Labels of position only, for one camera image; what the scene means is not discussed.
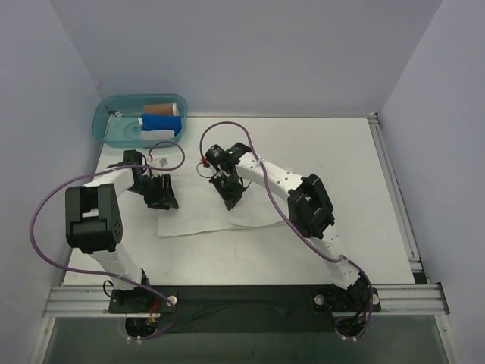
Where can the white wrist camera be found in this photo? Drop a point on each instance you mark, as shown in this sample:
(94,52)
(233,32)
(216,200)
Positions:
(157,163)
(220,177)

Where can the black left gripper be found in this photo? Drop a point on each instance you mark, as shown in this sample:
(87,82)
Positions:
(159,190)

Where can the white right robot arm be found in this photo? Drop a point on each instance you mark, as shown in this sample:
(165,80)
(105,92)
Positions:
(302,202)

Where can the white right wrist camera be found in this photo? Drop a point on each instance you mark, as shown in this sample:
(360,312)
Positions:
(220,177)

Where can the teal plastic bin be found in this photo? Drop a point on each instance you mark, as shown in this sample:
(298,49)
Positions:
(117,120)

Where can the aluminium front rail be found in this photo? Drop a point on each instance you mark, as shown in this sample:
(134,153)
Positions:
(392,299)

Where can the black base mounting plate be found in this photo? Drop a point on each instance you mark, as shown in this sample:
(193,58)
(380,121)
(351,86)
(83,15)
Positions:
(259,309)

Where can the white terry towel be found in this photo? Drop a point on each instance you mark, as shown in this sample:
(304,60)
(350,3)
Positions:
(201,209)

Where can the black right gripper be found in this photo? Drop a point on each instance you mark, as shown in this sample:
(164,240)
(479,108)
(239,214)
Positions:
(227,187)

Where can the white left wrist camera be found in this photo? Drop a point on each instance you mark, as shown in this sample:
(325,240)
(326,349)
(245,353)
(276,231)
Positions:
(157,163)

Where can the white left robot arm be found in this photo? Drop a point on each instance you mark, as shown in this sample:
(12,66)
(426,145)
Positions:
(94,225)

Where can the white rolled towel in bin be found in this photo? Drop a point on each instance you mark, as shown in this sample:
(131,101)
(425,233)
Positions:
(156,134)

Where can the brown rolled towel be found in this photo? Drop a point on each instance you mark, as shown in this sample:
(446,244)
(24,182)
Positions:
(168,108)

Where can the blue rolled towel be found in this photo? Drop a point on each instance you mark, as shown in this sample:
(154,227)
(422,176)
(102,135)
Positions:
(151,122)

